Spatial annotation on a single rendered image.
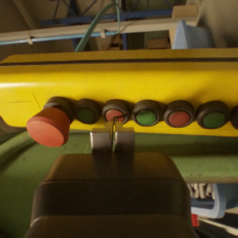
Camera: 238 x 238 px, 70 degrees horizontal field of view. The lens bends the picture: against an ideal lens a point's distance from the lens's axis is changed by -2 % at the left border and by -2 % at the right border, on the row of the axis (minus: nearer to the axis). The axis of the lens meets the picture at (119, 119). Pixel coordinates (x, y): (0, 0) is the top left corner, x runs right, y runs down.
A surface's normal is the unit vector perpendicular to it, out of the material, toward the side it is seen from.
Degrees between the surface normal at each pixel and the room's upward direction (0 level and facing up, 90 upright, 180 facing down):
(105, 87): 85
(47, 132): 86
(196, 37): 100
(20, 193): 90
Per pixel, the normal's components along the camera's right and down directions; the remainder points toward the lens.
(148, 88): -0.15, 0.67
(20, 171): -0.10, -0.42
